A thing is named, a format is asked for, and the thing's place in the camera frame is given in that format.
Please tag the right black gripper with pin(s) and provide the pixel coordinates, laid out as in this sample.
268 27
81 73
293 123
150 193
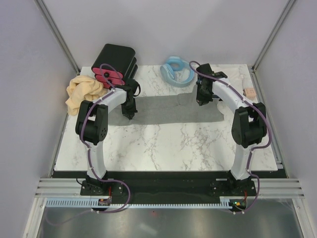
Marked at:
201 100

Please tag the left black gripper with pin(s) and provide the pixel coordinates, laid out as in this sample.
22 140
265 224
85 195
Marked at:
129 114

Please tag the grey t shirt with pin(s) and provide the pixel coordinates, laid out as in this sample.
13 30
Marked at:
181 108

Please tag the light blue headphones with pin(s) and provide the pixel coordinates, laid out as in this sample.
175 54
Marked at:
172 66

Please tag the black pink drawer box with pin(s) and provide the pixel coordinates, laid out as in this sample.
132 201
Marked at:
114 64

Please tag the yellow t shirt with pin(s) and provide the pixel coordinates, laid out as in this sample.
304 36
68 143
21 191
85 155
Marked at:
82 88

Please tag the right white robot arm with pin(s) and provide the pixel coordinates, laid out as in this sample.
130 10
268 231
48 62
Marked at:
249 124

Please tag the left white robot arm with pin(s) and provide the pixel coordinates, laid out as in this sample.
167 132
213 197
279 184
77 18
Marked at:
92 128

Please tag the white blue folded t shirt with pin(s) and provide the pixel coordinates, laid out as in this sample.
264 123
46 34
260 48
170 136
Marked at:
238 76

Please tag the pink cube power strip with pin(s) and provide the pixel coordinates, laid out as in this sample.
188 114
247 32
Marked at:
249 93

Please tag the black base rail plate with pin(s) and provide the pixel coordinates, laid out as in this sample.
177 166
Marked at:
169 187

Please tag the light blue cable duct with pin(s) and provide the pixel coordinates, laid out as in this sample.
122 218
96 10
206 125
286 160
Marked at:
98 203

